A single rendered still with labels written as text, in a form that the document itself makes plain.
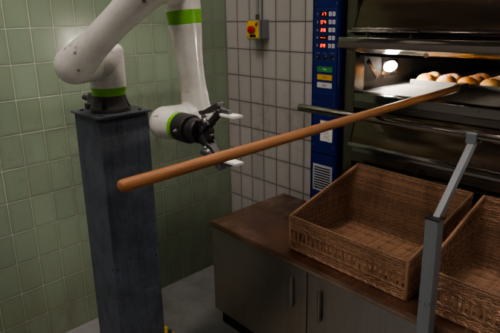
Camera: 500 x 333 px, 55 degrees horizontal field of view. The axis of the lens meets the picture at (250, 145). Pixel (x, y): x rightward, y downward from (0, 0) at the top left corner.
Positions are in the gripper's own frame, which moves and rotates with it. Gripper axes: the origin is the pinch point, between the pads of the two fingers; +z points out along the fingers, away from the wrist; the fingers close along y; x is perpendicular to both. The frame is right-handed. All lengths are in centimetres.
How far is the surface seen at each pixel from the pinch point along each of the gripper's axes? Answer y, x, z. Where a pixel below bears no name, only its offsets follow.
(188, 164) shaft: 0.2, 22.6, 7.3
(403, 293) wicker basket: 59, -50, 28
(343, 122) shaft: 0.4, -40.2, 7.6
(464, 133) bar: 3, -62, 38
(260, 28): -27, -95, -84
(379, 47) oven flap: -20, -85, -8
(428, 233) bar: 29, -39, 40
